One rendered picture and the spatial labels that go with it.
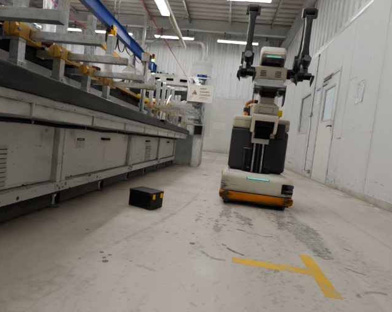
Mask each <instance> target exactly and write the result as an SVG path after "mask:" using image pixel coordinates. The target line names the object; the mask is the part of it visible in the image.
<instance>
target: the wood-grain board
mask: <svg viewBox="0 0 392 312"><path fill-rule="evenodd" d="M33 47H34V48H36V49H38V50H41V47H37V46H33ZM80 65H82V64H81V63H75V65H74V66H73V67H74V68H76V69H78V68H79V66H80ZM116 89H117V90H119V91H121V92H123V93H125V94H127V95H129V96H131V97H133V98H135V99H137V100H139V101H140V99H139V98H137V94H135V93H133V92H131V91H130V90H127V89H126V88H124V87H116Z"/></svg>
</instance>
